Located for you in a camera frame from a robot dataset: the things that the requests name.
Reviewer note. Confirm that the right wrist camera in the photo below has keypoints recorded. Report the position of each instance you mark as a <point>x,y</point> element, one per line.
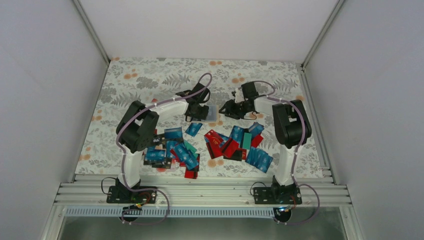
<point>238,96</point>

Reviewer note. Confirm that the beige leather card holder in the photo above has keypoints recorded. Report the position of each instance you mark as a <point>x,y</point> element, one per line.
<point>213,114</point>

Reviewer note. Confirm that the aluminium rail frame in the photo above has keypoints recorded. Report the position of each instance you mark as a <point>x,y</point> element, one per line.
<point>85,190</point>

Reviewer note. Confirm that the blue card stack right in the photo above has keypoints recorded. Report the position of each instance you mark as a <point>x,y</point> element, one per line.
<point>259,159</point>

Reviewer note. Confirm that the blue card upper centre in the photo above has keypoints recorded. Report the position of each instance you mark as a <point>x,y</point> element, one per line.
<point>193,129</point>

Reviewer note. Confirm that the green card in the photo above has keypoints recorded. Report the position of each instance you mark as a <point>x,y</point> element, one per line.
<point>246,140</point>

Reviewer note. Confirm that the blue card upper right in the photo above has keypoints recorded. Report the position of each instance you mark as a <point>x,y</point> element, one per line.
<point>237,133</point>

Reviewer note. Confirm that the grey slotted cable duct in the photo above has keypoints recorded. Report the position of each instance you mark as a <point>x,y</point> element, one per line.
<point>173,212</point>

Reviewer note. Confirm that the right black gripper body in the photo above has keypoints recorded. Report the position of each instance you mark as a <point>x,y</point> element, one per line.
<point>238,111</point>

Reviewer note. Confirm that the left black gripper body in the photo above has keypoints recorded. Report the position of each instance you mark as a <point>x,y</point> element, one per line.
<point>198,114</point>

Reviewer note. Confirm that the black VIP card left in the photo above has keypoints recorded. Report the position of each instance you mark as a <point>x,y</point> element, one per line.
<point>159,140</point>

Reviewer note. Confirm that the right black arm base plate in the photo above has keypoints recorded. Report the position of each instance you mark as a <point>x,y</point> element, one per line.
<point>284,195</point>

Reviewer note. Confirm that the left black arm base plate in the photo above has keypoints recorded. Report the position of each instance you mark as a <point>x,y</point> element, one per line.
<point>122,195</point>

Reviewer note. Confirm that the blue card left lower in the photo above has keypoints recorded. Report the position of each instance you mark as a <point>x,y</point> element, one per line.
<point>155,155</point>

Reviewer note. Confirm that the floral patterned table mat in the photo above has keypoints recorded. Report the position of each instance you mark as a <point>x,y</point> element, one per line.
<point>150,80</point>

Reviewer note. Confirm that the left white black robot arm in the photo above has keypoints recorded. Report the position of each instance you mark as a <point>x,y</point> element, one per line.
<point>135,131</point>

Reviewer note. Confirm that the red card bottom centre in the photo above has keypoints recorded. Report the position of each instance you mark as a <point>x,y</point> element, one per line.
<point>191,173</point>

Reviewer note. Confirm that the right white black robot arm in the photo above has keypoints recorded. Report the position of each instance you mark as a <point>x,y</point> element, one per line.
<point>291,124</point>

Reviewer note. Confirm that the red card with chip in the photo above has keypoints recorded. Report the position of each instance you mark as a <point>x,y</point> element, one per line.
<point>214,139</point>

